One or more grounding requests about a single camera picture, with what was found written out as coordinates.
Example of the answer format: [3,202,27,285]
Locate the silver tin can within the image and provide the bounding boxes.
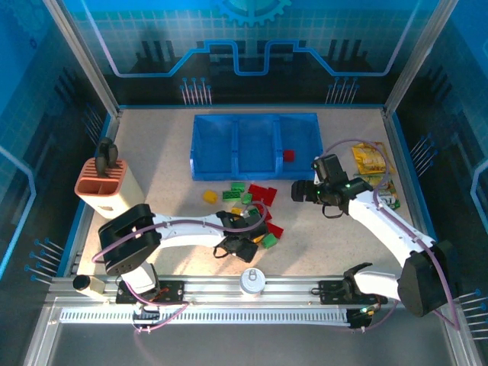
[239,268,266,297]

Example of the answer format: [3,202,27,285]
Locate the blue plastic bin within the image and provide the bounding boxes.
[232,115,283,181]
[276,113,325,181]
[189,114,239,181]

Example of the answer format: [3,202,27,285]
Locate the green snack bag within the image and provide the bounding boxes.
[352,173,401,210]

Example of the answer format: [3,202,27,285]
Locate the yellow snack bag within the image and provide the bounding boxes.
[350,141,396,175]

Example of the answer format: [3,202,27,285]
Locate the cream knife block orange top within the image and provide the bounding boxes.
[74,158,146,220]

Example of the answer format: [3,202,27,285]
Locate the cream bottle black cap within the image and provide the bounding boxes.
[72,274,107,295]

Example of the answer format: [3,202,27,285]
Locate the aluminium mounting rail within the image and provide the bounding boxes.
[49,276,454,306]

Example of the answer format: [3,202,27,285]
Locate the white slotted cable duct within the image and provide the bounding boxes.
[59,307,351,326]

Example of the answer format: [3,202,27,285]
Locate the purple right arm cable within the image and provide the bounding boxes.
[318,139,462,332]

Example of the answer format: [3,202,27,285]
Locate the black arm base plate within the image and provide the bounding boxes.
[319,280,388,305]
[116,280,187,305]

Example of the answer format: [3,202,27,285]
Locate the black knife handle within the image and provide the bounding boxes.
[106,143,120,169]
[97,137,111,177]

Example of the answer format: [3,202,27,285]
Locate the aluminium frame post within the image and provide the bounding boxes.
[383,0,461,117]
[41,0,122,117]

